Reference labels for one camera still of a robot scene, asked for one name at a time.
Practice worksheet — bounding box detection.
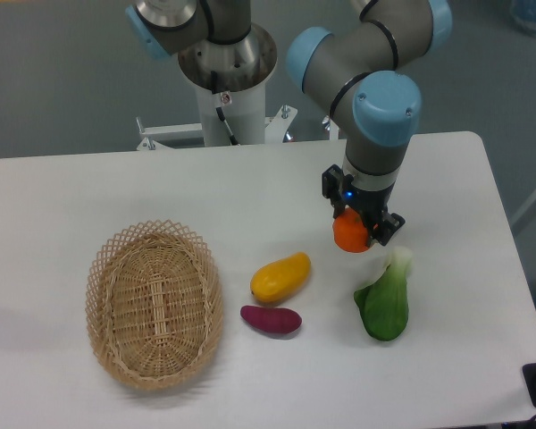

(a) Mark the purple sweet potato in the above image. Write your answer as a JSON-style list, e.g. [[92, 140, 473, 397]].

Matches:
[[240, 305, 302, 335]]

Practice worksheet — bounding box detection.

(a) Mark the orange fruit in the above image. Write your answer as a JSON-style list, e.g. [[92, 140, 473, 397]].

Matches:
[[332, 207, 369, 253]]

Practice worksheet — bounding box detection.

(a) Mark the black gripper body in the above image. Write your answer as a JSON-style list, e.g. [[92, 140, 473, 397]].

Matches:
[[322, 164, 394, 223]]

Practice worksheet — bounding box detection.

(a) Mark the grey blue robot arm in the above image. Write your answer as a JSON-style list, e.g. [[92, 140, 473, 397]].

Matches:
[[126, 1, 452, 246]]

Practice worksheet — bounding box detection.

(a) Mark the blue bag in corner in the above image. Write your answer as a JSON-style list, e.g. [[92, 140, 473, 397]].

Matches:
[[510, 0, 536, 37]]

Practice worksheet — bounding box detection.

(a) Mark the yellow mango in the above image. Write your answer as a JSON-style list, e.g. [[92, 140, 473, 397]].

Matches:
[[250, 252, 311, 304]]

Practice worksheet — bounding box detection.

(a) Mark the oval wicker basket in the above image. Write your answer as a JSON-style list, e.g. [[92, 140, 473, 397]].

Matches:
[[85, 220, 223, 391]]

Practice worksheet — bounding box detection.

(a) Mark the green bok choy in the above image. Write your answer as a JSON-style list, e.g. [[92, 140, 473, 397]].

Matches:
[[353, 246, 413, 341]]

